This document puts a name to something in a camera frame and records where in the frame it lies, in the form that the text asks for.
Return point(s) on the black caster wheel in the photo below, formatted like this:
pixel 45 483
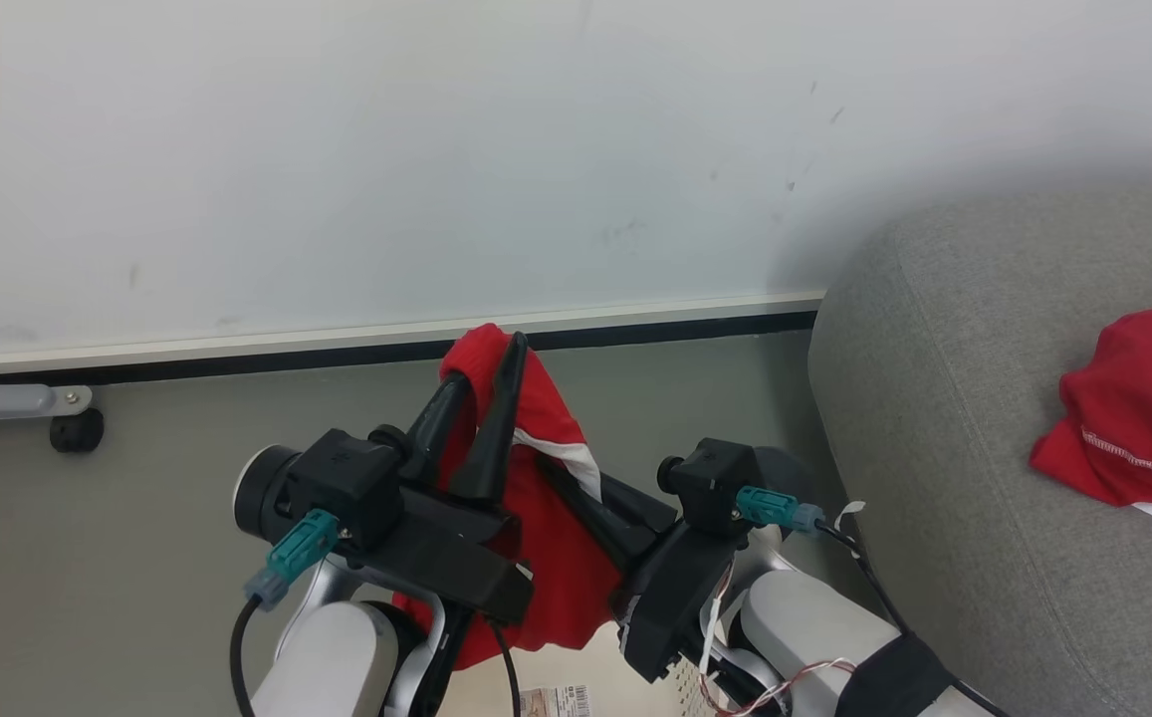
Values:
pixel 76 431

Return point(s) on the white perforated basket brown rim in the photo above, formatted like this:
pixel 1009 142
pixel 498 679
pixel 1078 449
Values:
pixel 625 687

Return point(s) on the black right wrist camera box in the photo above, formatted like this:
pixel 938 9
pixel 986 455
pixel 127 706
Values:
pixel 715 483

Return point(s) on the red garment with white stitching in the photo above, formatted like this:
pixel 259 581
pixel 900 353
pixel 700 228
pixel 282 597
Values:
pixel 1133 398

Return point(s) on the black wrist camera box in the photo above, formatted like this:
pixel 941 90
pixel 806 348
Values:
pixel 342 478
pixel 715 483

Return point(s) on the grey fabric sofa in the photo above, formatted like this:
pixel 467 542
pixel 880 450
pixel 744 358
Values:
pixel 984 498

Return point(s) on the red garment with white stripe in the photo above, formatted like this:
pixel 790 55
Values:
pixel 556 538

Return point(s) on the black tape band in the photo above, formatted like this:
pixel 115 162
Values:
pixel 899 682

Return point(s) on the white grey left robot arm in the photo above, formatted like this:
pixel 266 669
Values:
pixel 337 657

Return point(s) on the printed barcode sticker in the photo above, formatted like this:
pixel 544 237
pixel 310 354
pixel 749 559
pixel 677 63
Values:
pixel 556 702

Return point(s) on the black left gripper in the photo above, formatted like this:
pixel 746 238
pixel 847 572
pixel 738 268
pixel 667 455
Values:
pixel 446 558

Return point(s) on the teal left camera plug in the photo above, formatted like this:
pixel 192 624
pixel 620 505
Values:
pixel 297 553

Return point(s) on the teal right camera plug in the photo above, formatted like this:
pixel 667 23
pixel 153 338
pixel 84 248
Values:
pixel 775 506

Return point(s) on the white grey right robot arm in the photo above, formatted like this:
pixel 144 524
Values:
pixel 805 622

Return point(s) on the teal camera plug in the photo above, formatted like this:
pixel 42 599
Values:
pixel 297 553
pixel 775 506

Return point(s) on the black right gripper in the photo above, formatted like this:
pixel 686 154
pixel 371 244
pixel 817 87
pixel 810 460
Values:
pixel 670 597

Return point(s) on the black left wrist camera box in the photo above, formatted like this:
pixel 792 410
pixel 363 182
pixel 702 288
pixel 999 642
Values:
pixel 342 478

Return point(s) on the white black wall baseboard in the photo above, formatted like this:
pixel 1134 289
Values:
pixel 237 347

